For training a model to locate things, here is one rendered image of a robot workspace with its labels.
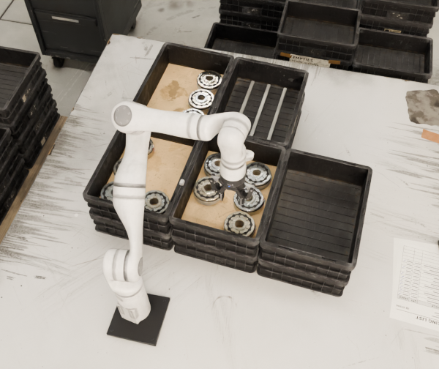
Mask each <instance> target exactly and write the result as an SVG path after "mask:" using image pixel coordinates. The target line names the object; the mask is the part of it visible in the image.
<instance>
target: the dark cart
mask: <svg viewBox="0 0 439 369"><path fill-rule="evenodd" d="M24 2H25V5H26V9H27V11H28V13H29V17H30V19H31V23H32V26H33V28H34V32H35V34H36V37H37V41H38V43H39V46H40V50H41V52H42V55H46V56H52V59H53V63H54V65H55V67H62V66H63V64H64V59H71V60H76V61H81V62H89V63H94V64H96V63H97V62H98V60H99V58H100V56H101V54H102V52H103V51H104V49H105V46H106V45H107V43H108V41H109V39H110V37H111V35H112V34H122V35H128V33H129V31H130V29H135V25H136V17H137V15H138V13H139V11H140V9H141V7H142V4H141V0H24Z"/></svg>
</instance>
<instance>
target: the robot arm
mask: <svg viewBox="0 0 439 369"><path fill-rule="evenodd" d="M111 121H112V123H113V126H114V127H115V128H116V129H117V130H119V131H121V132H123V133H126V147H125V153H124V157H123V159H122V161H121V164H120V166H119V168H118V170H117V172H116V175H115V178H114V182H113V205H114V208H115V210H116V212H117V214H118V216H119V217H120V219H121V221H122V222H123V224H124V227H125V228H126V231H127V234H128V237H129V241H130V250H128V249H118V248H111V249H109V250H107V251H106V253H105V254H104V257H103V260H102V271H103V274H104V276H105V279H106V281H107V282H108V285H109V286H110V289H111V290H112V291H114V293H115V295H116V298H117V300H118V303H117V304H116V305H117V307H118V309H119V312H120V314H121V317H122V318H125V319H126V320H128V321H131V322H133V323H135V324H139V322H140V321H142V320H144V319H145V318H146V317H147V316H148V315H149V313H150V310H151V305H150V302H149V298H148V295H147V293H146V289H145V286H144V283H143V279H142V276H141V274H142V268H143V215H144V206H145V198H146V188H145V187H146V170H147V157H148V150H149V141H150V136H151V132H157V133H164V134H168V135H174V136H178V137H182V138H189V139H195V140H200V141H210V140H211V139H212V138H213V137H214V136H215V135H216V134H218V133H219V135H218V138H217V143H218V147H219V150H220V151H221V160H220V165H219V176H216V175H215V174H212V175H211V178H210V180H209V181H210V184H211V188H212V190H213V191H214V192H216V191H217V192H218V193H219V198H220V200H221V201H223V198H224V196H225V190H232V191H234V192H236V194H237V195H238V196H239V198H240V199H239V205H240V206H241V205H242V204H244V202H245V199H247V200H250V198H251V196H252V193H253V191H254V189H255V183H252V184H247V182H246V180H245V176H246V161H250V160H252V159H253V157H254V152H252V151H250V150H246V147H245V145H244V141H245V139H246V137H247V134H248V132H249V130H250V127H251V123H250V120H249V119H248V118H247V117H246V116H245V115H244V114H242V113H238V112H226V113H216V114H212V115H205V114H198V113H185V112H176V111H163V110H158V109H153V108H147V107H146V106H145V105H142V104H140V103H137V102H133V101H123V102H120V103H118V104H117V105H116V106H115V107H114V108H113V110H112V112H111ZM217 181H219V183H220V184H221V186H218V182H217ZM245 187H246V188H247V192H248V193H246V192H245V190H244V188H245Z"/></svg>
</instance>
